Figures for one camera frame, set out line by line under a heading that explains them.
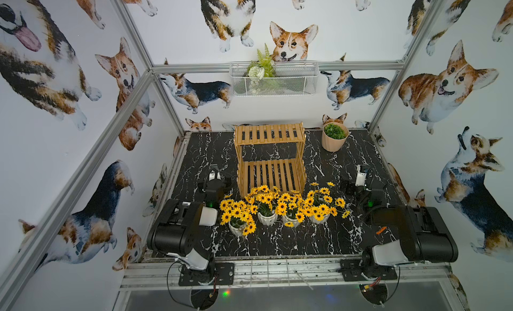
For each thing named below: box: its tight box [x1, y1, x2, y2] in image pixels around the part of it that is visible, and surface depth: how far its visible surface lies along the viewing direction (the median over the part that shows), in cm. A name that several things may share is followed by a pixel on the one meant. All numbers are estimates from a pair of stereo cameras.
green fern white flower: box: [246, 42, 276, 81], surface depth 84 cm
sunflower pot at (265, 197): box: [244, 184, 281, 226], surface depth 80 cm
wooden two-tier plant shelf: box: [233, 122, 307, 199], surface depth 100 cm
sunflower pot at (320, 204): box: [305, 181, 351, 225], surface depth 78 cm
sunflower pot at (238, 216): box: [219, 198, 259, 237], surface depth 75 cm
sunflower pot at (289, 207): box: [275, 190, 305, 227], surface depth 79 cm
